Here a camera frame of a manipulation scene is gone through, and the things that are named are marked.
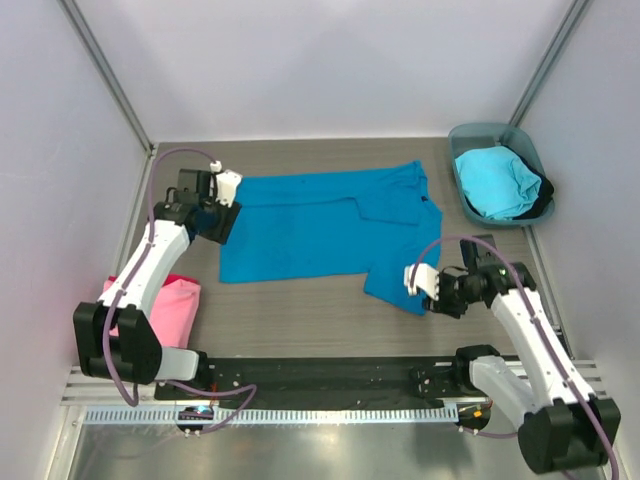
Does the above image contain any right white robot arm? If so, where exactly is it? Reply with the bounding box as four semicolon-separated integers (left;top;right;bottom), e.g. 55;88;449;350
404;235;621;479

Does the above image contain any pink folded t shirt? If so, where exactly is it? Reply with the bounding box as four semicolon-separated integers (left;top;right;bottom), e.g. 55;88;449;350
102;273;204;351

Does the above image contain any right aluminium corner post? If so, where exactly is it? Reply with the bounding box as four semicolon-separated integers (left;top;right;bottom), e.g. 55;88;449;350
509;0;593;126

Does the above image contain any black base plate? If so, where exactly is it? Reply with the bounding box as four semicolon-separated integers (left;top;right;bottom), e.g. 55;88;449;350
153;356;512;401

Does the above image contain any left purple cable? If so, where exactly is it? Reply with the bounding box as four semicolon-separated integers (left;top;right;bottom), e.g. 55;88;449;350
102;147;259;434

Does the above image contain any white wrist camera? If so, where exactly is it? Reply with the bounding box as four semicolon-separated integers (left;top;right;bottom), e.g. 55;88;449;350
403;263;440;301
209;161;243;207

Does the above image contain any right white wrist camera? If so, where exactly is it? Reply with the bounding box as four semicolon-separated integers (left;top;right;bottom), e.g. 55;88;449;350
403;263;440;301

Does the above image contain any light blue t shirt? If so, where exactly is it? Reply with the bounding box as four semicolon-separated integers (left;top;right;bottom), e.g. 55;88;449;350
454;146;542;220

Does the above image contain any aluminium corner post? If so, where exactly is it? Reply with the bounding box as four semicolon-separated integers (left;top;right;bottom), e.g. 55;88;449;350
509;0;593;126
57;0;154;156

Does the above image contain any black t shirt in bin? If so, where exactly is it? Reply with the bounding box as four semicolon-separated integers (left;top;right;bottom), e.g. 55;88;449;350
507;155;555;221

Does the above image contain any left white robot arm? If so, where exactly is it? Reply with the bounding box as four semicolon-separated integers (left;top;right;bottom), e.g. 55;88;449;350
73;162;242;400

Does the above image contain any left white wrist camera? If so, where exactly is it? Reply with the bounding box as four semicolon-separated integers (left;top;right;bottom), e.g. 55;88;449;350
209;161;243;207

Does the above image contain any slotted white cable duct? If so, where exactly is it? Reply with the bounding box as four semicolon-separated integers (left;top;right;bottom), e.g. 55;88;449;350
84;404;459;426

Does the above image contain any aluminium front rail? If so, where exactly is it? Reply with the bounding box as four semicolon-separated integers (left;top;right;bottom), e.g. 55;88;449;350
61;360;608;406

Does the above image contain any left aluminium corner post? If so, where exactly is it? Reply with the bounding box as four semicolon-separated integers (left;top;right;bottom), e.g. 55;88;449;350
57;0;154;156

